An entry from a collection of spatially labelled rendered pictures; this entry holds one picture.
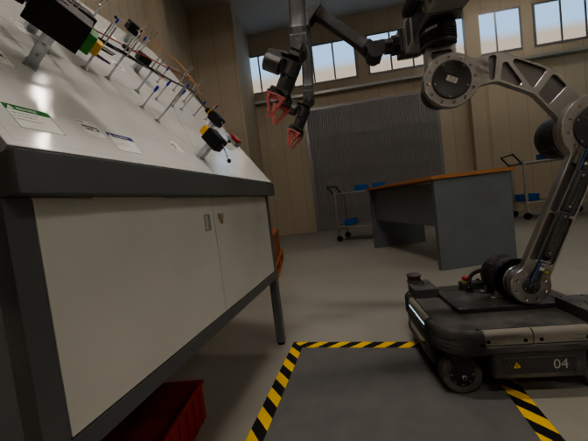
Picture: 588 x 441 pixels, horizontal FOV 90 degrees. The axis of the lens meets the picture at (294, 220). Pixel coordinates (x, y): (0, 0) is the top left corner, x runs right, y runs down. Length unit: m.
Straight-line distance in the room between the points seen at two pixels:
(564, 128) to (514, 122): 7.18
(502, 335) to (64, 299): 1.20
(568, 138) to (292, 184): 6.40
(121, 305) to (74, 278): 0.12
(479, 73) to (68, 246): 1.36
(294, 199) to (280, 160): 1.02
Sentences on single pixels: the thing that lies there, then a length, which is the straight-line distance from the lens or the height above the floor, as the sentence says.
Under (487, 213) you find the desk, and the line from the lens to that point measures 3.14.
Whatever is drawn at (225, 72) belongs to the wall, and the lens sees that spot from 6.98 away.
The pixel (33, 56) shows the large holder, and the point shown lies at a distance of 0.85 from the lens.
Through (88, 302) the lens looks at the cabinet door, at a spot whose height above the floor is 0.61.
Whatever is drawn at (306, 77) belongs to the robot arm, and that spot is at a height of 1.36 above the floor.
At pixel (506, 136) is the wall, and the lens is 8.48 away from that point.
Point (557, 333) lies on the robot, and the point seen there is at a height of 0.22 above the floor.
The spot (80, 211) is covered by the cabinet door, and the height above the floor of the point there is 0.77.
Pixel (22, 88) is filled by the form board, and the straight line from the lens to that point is 0.75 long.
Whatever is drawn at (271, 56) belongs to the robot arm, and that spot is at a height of 1.24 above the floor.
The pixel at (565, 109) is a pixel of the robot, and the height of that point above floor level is 0.96.
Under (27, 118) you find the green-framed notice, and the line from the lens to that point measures 0.66.
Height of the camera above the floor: 0.74
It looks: 3 degrees down
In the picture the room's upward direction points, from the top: 7 degrees counter-clockwise
